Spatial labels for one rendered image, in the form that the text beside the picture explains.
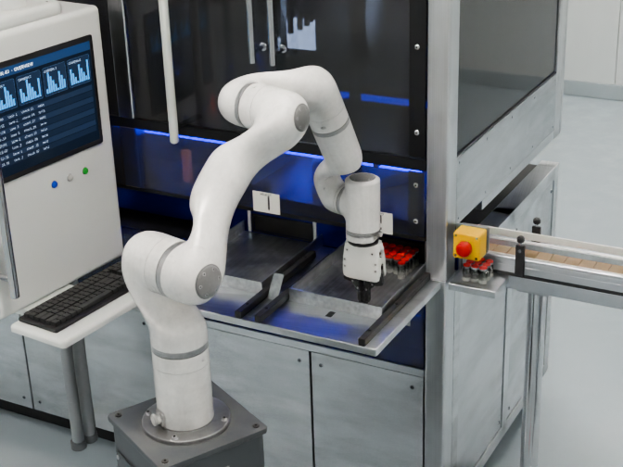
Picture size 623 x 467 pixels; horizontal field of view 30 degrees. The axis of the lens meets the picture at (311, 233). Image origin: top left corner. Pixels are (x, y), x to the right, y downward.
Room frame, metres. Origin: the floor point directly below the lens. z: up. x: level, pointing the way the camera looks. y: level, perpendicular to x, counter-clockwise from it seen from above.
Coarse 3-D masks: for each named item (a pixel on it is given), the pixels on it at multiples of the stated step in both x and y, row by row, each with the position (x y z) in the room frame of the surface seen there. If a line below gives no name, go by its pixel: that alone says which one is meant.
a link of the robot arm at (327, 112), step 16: (240, 80) 2.40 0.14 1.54; (256, 80) 2.41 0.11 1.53; (272, 80) 2.42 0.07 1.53; (288, 80) 2.41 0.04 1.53; (304, 80) 2.41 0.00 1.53; (320, 80) 2.43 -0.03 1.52; (224, 96) 2.37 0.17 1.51; (240, 96) 2.34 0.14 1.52; (304, 96) 2.41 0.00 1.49; (320, 96) 2.42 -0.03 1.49; (336, 96) 2.45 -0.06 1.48; (224, 112) 2.37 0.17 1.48; (320, 112) 2.44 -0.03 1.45; (336, 112) 2.45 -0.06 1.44; (320, 128) 2.46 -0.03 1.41; (336, 128) 2.46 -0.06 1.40
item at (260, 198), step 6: (258, 192) 3.00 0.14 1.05; (258, 198) 3.00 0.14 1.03; (264, 198) 2.99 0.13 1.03; (270, 198) 2.98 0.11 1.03; (276, 198) 2.97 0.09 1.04; (258, 204) 3.00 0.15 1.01; (264, 204) 2.99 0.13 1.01; (270, 204) 2.98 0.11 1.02; (276, 204) 2.97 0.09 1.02; (258, 210) 3.00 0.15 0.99; (264, 210) 2.99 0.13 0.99; (270, 210) 2.98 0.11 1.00; (276, 210) 2.97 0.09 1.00
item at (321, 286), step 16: (336, 256) 2.89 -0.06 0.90; (320, 272) 2.80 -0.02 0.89; (336, 272) 2.81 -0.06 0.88; (416, 272) 2.73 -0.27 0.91; (304, 288) 2.72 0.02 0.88; (320, 288) 2.72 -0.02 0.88; (336, 288) 2.72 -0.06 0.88; (352, 288) 2.71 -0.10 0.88; (384, 288) 2.71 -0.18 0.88; (400, 288) 2.64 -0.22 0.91; (320, 304) 2.62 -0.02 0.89; (336, 304) 2.60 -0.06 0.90; (352, 304) 2.57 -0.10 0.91; (368, 304) 2.56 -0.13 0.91; (384, 304) 2.55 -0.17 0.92
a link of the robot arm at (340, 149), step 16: (352, 128) 2.51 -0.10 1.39; (320, 144) 2.49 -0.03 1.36; (336, 144) 2.47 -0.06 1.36; (352, 144) 2.49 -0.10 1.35; (336, 160) 2.49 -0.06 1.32; (352, 160) 2.50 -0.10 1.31; (320, 176) 2.56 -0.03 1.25; (336, 176) 2.62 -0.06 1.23; (320, 192) 2.60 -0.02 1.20; (336, 192) 2.61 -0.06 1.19; (336, 208) 2.60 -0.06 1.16
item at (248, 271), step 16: (240, 224) 3.10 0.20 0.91; (240, 240) 3.05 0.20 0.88; (256, 240) 3.05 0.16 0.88; (272, 240) 3.04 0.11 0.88; (288, 240) 3.04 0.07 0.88; (320, 240) 2.99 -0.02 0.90; (240, 256) 2.94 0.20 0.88; (256, 256) 2.94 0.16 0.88; (272, 256) 2.93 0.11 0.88; (288, 256) 2.93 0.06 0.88; (224, 272) 2.84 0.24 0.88; (240, 272) 2.83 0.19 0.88; (256, 272) 2.83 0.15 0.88; (272, 272) 2.83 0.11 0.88; (240, 288) 2.73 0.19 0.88; (256, 288) 2.71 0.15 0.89
